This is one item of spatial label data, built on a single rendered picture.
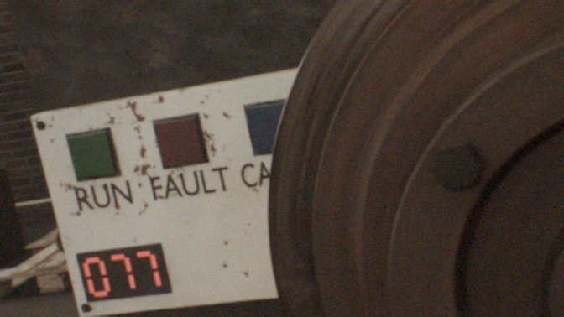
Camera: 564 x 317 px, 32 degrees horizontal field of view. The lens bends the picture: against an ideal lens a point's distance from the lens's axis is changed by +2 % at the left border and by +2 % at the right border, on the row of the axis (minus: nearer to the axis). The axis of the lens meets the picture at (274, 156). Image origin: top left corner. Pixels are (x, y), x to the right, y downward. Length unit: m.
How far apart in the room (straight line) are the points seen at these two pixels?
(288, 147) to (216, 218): 0.19
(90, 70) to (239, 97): 0.14
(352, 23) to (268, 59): 0.19
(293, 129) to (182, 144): 0.19
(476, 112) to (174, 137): 0.34
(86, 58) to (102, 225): 0.14
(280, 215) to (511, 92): 0.20
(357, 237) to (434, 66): 0.11
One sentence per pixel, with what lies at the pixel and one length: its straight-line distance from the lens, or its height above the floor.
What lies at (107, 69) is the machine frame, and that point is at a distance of 0.83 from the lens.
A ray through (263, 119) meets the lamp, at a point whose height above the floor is 1.21.
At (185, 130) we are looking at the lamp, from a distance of 0.78.
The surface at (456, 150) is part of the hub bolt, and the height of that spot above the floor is 1.21.
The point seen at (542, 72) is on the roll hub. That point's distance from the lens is 0.50.
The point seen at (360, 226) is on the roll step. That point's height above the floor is 1.16.
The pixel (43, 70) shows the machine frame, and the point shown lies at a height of 1.27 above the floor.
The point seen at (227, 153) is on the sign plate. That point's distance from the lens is 0.78.
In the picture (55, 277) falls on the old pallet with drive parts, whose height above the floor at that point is 0.08.
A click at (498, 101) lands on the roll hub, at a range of 0.50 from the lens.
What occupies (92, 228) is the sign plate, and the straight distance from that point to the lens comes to 0.85.
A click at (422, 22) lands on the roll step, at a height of 1.27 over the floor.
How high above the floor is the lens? 1.31
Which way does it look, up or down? 10 degrees down
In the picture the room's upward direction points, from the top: 12 degrees counter-clockwise
